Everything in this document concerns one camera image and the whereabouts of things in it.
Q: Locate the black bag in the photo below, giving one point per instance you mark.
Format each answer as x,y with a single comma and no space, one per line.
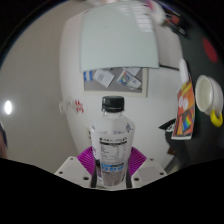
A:
167,125

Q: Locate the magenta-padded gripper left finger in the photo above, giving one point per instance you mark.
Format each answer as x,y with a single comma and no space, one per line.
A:
71,168

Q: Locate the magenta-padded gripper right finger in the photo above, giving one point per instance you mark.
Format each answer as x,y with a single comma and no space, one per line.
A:
150,170

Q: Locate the clear black-capped water bottle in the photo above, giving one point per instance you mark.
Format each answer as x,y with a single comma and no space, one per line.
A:
112,146

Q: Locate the colourful printed book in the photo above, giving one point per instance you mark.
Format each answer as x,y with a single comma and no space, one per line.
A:
184,113

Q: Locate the red wall sign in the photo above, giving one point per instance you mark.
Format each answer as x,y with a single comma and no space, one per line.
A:
79,106

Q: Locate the large whiteboard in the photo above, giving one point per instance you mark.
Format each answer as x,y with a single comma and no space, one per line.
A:
118,36

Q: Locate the grey pin board with papers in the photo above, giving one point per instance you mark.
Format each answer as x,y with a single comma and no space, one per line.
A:
115,80

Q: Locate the black desk gadget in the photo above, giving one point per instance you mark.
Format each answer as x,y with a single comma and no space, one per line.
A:
175,21

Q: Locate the round ceiling light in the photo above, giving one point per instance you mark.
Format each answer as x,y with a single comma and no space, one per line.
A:
8,107

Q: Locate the white wall fixture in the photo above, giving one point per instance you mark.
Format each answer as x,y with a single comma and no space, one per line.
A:
66,106

